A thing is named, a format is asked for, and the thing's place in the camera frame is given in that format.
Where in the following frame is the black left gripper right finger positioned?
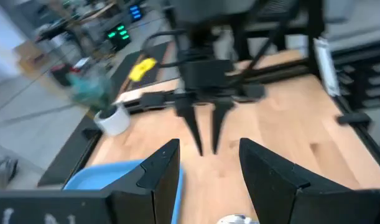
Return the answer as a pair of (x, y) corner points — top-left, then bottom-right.
(238, 137), (350, 224)

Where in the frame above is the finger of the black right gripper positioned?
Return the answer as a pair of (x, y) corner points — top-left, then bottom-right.
(175, 103), (205, 157)
(211, 102), (235, 156)

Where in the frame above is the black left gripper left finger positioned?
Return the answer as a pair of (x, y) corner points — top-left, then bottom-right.
(103, 138), (181, 224)

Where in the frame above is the blue plastic tray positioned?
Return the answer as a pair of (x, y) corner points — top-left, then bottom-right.
(63, 159), (185, 224)

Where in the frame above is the device with blue lights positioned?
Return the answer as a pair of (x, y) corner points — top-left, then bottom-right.
(128, 3), (144, 23)

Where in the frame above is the device with green lights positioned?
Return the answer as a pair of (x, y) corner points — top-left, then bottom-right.
(106, 22), (132, 51)

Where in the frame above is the green leafy plant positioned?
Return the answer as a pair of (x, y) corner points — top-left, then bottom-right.
(67, 70), (113, 111)

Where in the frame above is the black edge clip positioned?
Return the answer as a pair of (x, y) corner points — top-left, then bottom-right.
(335, 112), (373, 126)

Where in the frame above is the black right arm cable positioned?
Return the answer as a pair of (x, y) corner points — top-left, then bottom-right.
(141, 29), (191, 68)

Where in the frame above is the yellow cable connector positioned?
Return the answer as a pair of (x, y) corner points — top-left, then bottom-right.
(128, 57), (158, 83)

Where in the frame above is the black aluminium table frame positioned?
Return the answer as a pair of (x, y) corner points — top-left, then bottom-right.
(37, 0), (380, 188)

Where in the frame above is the black slotted bracket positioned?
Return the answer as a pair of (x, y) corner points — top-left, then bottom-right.
(334, 54), (380, 110)

